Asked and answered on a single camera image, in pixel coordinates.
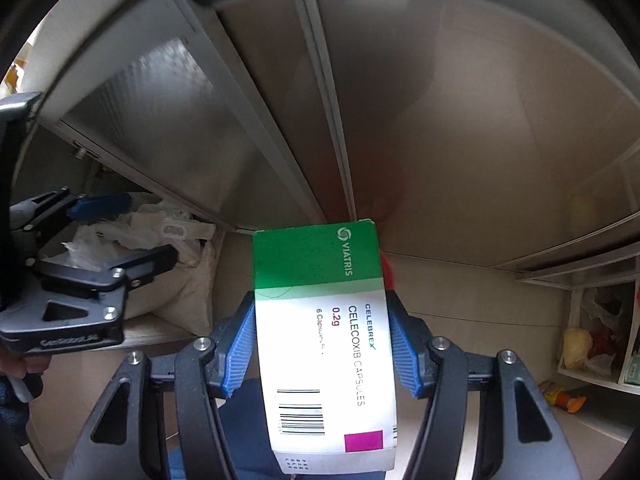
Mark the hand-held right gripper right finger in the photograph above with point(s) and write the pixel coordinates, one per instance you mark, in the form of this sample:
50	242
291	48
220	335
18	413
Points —
405	350

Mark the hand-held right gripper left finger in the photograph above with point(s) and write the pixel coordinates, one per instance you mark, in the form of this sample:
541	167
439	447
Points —
240	350

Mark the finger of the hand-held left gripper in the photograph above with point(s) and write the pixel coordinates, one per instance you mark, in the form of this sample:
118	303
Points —
100	206
145	262

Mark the red plastic bin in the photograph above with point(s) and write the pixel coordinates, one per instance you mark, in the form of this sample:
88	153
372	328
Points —
389	272

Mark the green white medicine box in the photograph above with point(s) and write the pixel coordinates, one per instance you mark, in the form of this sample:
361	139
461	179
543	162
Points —
320	360

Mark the person's left hand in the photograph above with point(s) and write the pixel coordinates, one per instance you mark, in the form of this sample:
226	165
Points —
20	364

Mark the white plastic bags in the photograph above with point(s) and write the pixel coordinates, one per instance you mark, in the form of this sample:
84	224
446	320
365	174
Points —
150	225

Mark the white cloth sack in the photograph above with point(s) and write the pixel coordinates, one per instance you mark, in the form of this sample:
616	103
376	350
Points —
185	290

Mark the grey cabinet door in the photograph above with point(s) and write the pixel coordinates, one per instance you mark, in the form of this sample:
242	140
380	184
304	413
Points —
150	110
290	110

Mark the orange snack packet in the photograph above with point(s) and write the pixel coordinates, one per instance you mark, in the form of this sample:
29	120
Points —
565	395

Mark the cream bag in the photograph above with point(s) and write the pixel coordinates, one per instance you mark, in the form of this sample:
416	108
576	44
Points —
576	350

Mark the white storage shelf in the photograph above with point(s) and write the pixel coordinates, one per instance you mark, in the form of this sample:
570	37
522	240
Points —
590	377

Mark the red clear plastic bag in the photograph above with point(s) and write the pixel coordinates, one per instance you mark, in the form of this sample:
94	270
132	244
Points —
605	320

